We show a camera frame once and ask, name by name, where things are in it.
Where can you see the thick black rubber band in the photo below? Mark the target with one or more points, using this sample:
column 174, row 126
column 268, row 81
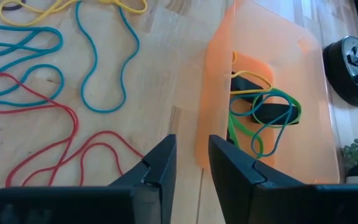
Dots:
column 272, row 113
column 244, row 85

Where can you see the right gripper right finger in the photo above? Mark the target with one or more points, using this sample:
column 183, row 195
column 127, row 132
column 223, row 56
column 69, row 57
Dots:
column 235, row 193

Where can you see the pile of coloured rubber bands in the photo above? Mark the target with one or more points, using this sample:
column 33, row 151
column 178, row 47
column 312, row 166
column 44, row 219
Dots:
column 261, row 93

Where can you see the red rubber band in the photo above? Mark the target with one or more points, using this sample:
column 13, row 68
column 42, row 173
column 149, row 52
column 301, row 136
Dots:
column 76, row 124

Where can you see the dark grey rubber band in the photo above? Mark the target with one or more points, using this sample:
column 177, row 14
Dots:
column 8, row 8

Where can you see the orange translucent plastic bin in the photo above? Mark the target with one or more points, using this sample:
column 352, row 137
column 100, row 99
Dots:
column 315, row 140

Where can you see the green rubber band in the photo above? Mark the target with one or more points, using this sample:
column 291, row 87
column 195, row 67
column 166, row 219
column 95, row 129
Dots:
column 298, row 109

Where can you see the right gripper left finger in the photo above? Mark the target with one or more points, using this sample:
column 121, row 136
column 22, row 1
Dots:
column 160, row 193

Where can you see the black desk lamp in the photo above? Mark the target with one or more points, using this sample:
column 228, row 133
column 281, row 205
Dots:
column 353, row 71

